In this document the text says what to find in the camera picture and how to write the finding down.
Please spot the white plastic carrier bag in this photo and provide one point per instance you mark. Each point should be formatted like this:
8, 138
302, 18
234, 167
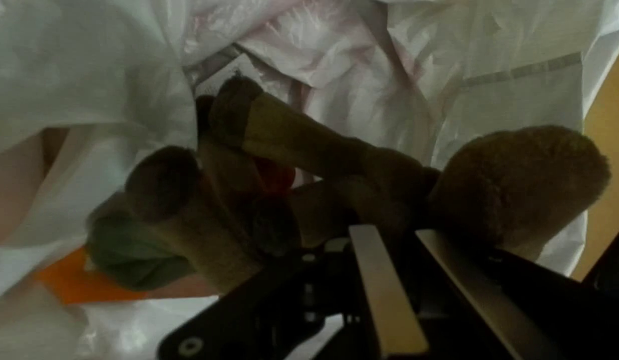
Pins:
90, 66

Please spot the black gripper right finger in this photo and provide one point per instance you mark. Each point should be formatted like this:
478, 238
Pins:
496, 300

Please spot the brown plush animal toy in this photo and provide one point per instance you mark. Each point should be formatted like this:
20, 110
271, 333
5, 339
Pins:
510, 181

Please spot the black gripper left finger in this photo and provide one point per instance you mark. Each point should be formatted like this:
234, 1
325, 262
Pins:
390, 292

